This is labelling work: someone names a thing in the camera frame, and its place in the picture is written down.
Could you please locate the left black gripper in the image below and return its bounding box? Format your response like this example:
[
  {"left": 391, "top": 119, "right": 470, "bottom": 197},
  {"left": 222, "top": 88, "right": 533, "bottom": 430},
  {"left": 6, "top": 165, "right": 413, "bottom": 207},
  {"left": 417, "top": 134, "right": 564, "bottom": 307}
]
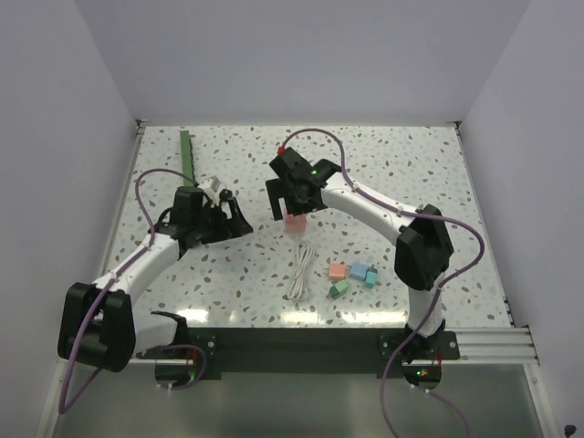
[{"left": 192, "top": 197, "right": 252, "bottom": 244}]

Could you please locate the pink cube charger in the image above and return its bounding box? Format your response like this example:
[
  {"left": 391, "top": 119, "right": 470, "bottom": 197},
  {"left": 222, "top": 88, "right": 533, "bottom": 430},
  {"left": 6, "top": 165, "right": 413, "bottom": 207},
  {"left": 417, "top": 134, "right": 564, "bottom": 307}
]
[{"left": 284, "top": 208, "right": 308, "bottom": 235}]

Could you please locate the white cable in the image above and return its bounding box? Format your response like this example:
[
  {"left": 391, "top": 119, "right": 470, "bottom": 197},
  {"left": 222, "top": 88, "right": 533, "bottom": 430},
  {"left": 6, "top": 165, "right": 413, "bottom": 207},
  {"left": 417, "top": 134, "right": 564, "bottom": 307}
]
[{"left": 286, "top": 233, "right": 319, "bottom": 302}]

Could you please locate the salmon plug cube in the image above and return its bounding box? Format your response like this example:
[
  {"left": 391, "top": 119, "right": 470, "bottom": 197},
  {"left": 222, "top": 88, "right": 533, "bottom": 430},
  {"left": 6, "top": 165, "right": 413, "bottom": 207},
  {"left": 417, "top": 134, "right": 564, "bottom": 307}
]
[{"left": 326, "top": 263, "right": 347, "bottom": 281}]

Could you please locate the green power strip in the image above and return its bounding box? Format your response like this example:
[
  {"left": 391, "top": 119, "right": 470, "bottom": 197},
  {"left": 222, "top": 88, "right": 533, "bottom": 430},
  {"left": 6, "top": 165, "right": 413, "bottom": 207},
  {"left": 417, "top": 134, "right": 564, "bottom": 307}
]
[{"left": 180, "top": 130, "right": 197, "bottom": 186}]

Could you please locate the blue plug cube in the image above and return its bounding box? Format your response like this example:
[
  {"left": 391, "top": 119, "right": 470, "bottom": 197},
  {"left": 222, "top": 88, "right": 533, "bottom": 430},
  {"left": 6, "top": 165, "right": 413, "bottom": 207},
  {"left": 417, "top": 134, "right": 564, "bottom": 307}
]
[{"left": 349, "top": 262, "right": 370, "bottom": 282}]

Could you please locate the green plug cube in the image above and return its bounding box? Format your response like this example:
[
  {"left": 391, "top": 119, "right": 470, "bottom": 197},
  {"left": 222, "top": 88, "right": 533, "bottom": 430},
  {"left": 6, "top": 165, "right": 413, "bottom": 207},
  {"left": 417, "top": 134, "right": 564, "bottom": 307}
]
[{"left": 327, "top": 279, "right": 350, "bottom": 299}]

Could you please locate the teal plug cube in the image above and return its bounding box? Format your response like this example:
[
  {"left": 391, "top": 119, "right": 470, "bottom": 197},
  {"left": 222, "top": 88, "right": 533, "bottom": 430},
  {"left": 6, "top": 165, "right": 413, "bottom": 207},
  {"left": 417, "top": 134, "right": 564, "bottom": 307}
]
[{"left": 363, "top": 266, "right": 378, "bottom": 288}]

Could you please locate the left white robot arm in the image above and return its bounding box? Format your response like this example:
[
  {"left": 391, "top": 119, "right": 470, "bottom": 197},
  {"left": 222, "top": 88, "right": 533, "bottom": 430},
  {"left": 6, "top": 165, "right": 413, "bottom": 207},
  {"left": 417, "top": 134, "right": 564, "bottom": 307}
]
[{"left": 57, "top": 186, "right": 253, "bottom": 372}]

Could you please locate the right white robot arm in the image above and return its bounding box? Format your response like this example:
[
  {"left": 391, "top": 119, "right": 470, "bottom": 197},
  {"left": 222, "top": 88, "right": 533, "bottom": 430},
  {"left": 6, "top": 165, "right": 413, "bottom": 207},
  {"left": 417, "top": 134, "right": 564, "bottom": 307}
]
[{"left": 266, "top": 148, "right": 454, "bottom": 359}]

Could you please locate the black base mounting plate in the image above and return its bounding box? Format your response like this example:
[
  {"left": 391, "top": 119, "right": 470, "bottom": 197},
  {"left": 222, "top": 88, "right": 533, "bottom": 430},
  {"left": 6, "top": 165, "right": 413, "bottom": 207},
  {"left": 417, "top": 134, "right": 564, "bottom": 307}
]
[{"left": 137, "top": 328, "right": 461, "bottom": 380}]

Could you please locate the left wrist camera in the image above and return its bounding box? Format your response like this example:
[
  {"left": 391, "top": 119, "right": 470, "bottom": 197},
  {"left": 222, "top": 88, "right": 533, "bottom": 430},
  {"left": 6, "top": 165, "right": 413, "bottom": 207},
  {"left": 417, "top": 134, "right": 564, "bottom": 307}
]
[{"left": 198, "top": 176, "right": 226, "bottom": 204}]

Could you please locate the aluminium frame rail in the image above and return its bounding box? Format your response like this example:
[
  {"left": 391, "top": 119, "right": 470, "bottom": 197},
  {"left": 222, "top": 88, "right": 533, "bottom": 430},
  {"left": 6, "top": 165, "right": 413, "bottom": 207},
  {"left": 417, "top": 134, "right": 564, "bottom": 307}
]
[{"left": 58, "top": 119, "right": 150, "bottom": 364}]

